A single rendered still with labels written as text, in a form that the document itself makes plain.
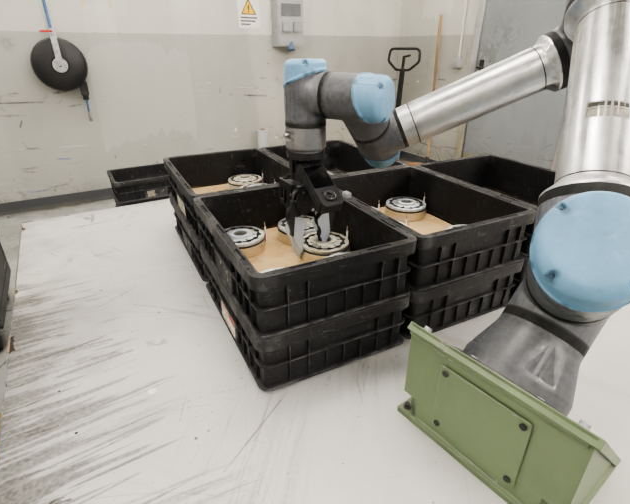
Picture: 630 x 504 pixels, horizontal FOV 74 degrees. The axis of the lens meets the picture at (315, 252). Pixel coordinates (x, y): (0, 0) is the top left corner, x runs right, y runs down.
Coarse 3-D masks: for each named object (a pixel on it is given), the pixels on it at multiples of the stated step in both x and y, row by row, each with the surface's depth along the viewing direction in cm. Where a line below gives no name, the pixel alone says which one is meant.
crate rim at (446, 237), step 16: (336, 176) 104; (352, 176) 105; (432, 176) 106; (480, 192) 93; (368, 208) 84; (528, 208) 83; (400, 224) 76; (480, 224) 76; (496, 224) 78; (512, 224) 80; (528, 224) 82; (432, 240) 71; (448, 240) 73; (464, 240) 75
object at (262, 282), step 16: (224, 192) 93; (240, 192) 93; (208, 224) 79; (384, 224) 76; (224, 240) 70; (400, 240) 70; (416, 240) 70; (240, 256) 64; (336, 256) 64; (352, 256) 65; (368, 256) 66; (384, 256) 68; (400, 256) 69; (240, 272) 64; (256, 272) 60; (272, 272) 60; (288, 272) 60; (304, 272) 61; (320, 272) 63; (336, 272) 64; (256, 288) 59; (272, 288) 60
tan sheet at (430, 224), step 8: (384, 208) 112; (432, 216) 107; (408, 224) 102; (416, 224) 102; (424, 224) 102; (432, 224) 102; (440, 224) 102; (448, 224) 102; (424, 232) 98; (432, 232) 98
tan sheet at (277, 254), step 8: (272, 232) 98; (272, 240) 94; (272, 248) 90; (280, 248) 90; (288, 248) 90; (256, 256) 86; (264, 256) 86; (272, 256) 86; (280, 256) 86; (288, 256) 86; (296, 256) 86; (256, 264) 83; (264, 264) 83; (272, 264) 83; (280, 264) 83; (288, 264) 83; (296, 264) 83
